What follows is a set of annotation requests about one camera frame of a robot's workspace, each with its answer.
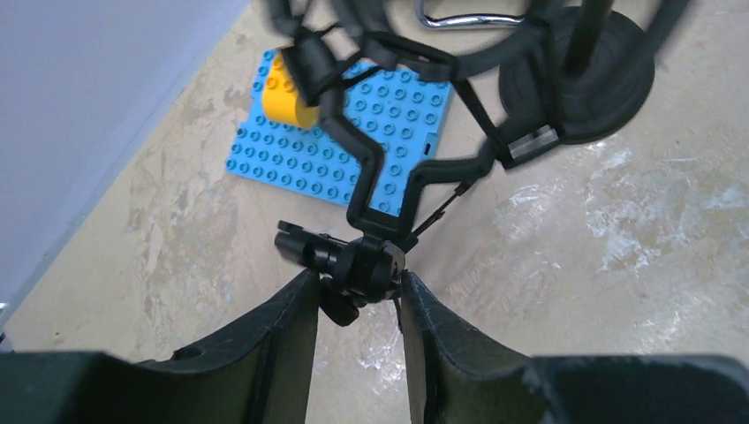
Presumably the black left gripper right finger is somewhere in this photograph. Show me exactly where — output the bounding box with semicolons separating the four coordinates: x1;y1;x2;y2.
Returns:
400;272;748;423

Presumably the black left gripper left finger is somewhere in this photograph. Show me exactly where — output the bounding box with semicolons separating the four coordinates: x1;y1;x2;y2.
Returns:
1;271;320;423

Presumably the black tripod shock-mount stand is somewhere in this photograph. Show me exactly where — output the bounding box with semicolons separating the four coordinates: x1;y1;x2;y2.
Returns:
263;0;692;328

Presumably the black round-base mic stand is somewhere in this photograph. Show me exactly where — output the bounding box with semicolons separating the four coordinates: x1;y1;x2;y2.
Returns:
497;1;658;145

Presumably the blue lego baseplate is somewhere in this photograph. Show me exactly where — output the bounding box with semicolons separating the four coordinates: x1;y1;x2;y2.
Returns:
225;49;453;216

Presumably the yellow lego brick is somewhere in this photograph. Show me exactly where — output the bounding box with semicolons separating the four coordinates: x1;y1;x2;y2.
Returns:
261;51;319;130

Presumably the black poker chip case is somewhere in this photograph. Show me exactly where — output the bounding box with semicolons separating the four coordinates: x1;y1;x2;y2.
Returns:
413;0;524;31

